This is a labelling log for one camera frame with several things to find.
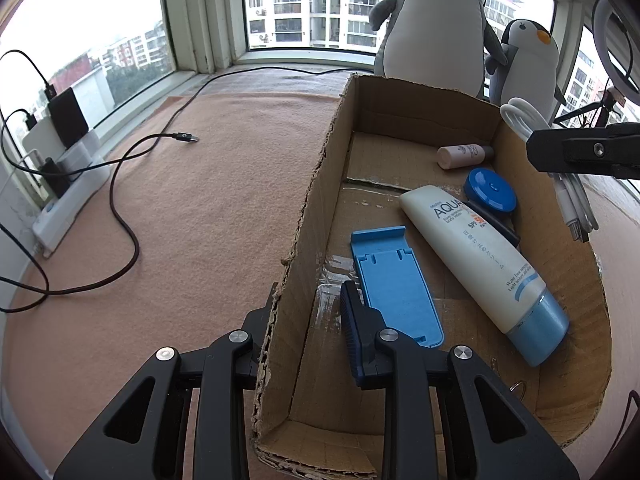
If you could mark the pink felt mat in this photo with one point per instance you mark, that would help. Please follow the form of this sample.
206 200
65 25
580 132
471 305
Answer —
190 240

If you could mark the small pink bottle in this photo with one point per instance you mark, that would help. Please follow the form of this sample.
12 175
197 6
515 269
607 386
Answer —
462 156

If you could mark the small grey penguin plush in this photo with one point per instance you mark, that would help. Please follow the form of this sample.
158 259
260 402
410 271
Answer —
530 70

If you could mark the black power bank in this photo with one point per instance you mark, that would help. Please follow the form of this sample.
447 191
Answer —
67 117

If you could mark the white plug-in adapter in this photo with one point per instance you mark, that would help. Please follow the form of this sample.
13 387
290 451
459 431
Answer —
82 152

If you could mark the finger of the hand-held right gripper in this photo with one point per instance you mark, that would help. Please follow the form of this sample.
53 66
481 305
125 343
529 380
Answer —
590 152

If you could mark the cardboard box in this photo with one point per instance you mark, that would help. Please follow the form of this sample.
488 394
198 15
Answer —
375 215

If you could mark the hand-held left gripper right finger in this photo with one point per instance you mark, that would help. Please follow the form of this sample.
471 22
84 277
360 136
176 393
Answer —
350 330

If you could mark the white sunscreen tube blue cap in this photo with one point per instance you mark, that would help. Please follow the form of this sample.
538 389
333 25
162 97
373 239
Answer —
480 255

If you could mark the blue plastic phone stand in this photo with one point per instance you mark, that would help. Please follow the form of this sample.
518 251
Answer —
395 285

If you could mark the large grey penguin plush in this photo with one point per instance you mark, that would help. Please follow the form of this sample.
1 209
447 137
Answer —
435 25

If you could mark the round blue tin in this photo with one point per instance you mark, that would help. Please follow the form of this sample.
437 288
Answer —
490 190

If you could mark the black marker pen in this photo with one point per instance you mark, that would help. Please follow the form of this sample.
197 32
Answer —
502 230

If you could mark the white power strip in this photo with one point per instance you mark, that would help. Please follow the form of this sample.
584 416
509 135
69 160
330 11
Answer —
60 210

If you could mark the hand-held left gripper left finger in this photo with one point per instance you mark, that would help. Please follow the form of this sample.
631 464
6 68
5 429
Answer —
252 325

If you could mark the black plug-in charger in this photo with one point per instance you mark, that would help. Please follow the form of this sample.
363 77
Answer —
55 177

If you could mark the white power bank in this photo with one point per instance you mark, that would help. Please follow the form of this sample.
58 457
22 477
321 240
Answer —
42 140

